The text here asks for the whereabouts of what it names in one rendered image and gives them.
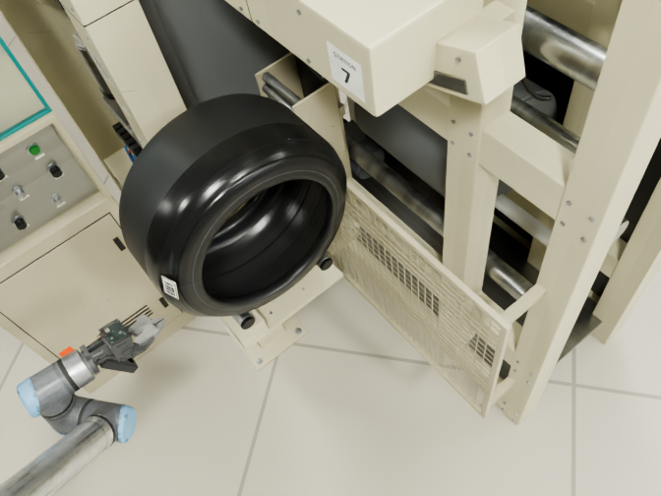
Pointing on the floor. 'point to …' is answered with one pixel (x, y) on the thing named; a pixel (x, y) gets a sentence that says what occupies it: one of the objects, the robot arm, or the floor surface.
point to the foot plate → (273, 343)
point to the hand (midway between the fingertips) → (160, 323)
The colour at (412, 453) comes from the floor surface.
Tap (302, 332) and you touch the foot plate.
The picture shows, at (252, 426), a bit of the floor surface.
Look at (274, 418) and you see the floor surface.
